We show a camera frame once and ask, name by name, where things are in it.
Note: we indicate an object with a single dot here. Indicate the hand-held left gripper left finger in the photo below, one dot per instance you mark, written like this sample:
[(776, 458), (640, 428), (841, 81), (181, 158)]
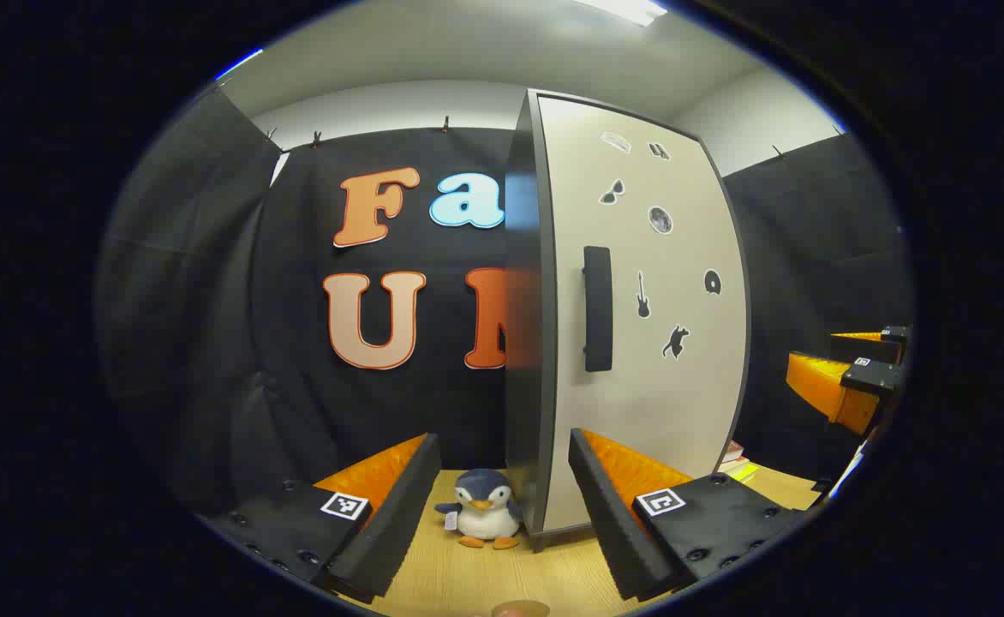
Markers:
[(399, 514)]

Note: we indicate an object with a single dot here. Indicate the black backdrop cloth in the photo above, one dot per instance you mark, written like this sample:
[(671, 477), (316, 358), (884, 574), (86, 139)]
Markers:
[(211, 300)]

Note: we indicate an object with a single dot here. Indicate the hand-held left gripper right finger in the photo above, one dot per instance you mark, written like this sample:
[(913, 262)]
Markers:
[(605, 523)]

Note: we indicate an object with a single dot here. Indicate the penguin plush toy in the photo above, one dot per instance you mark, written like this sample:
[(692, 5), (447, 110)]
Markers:
[(485, 510)]

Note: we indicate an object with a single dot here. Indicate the dark grey cabinet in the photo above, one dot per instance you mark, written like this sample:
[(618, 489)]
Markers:
[(523, 300)]

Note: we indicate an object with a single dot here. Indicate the beige cabinet door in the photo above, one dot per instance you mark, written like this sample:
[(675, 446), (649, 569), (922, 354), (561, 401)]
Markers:
[(682, 411)]

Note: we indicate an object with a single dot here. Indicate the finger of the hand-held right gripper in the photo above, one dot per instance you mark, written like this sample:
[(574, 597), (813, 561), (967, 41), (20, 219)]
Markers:
[(862, 347), (875, 379)]

